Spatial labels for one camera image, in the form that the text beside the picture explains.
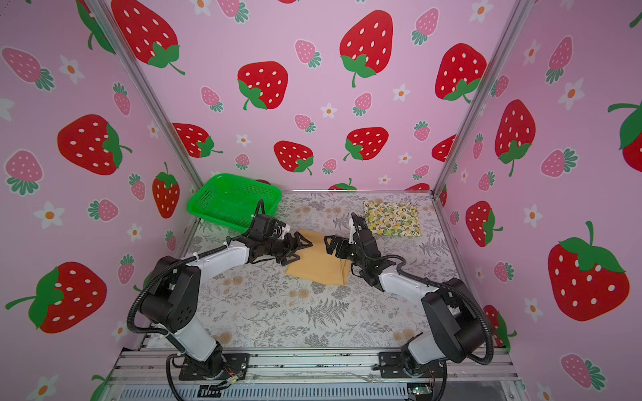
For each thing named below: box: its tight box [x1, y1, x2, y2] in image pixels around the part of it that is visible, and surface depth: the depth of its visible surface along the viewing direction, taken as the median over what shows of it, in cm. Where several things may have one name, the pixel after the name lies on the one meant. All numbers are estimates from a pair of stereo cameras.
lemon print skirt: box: [363, 201, 422, 237], surface depth 113 cm
